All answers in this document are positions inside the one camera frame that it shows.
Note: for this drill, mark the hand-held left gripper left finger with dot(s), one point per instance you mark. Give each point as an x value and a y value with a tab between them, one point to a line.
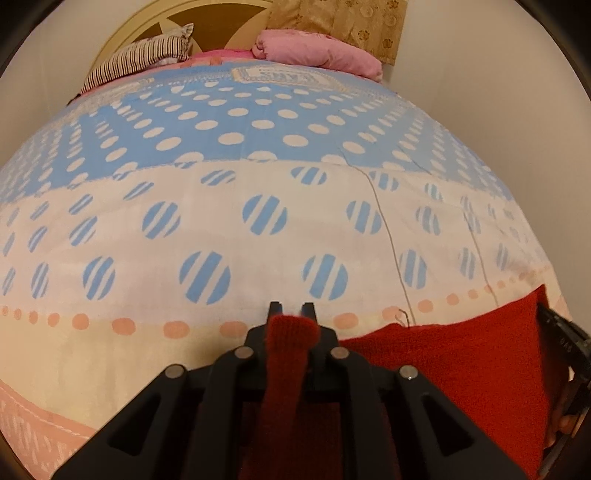
258	341

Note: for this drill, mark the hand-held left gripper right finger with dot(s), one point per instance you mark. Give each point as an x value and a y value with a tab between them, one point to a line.
328	342

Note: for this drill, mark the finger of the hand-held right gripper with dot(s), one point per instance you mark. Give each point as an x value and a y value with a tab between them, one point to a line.
565	337

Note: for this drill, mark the red knitted sweater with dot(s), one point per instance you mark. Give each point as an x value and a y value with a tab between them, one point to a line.
438	369

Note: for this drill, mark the person's right hand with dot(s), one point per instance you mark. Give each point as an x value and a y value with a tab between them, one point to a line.
561	415

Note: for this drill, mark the polka dot bed sheet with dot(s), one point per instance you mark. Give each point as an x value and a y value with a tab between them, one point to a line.
277	258

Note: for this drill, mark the grey loose thread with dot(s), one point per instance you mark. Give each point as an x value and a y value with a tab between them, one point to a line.
390	235

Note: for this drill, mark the pink under sheet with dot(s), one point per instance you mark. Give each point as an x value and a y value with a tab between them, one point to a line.
221	55

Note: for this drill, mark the pink pillow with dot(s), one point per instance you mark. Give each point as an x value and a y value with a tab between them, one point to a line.
318	53

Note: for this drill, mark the dark object beside bed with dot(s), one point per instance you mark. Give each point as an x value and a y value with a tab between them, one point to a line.
74	98

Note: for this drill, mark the striped pillow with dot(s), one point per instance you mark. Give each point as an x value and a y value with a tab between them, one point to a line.
134	57

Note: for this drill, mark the beige floral pillow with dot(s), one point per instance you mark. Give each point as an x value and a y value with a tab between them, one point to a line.
341	21

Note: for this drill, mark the cream round headboard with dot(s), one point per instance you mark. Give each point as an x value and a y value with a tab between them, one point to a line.
138	23

